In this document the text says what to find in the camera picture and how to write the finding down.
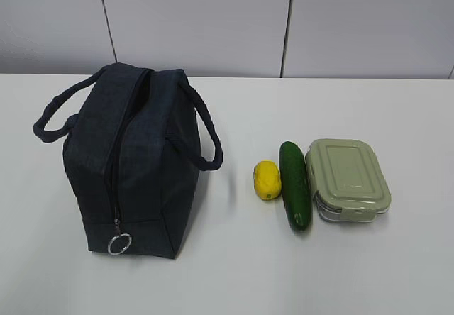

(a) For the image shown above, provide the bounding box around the dark navy lunch bag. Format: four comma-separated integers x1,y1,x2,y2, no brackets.
33,63,223,259

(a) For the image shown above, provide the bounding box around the metal zipper pull ring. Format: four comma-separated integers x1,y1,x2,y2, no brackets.
108,234,134,258

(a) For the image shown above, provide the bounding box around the yellow lemon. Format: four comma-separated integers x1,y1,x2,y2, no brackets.
253,160,282,201

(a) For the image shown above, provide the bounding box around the glass container green lid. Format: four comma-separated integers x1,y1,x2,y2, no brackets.
305,138,392,223

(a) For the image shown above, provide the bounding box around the green cucumber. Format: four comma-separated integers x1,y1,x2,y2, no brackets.
279,141,312,231

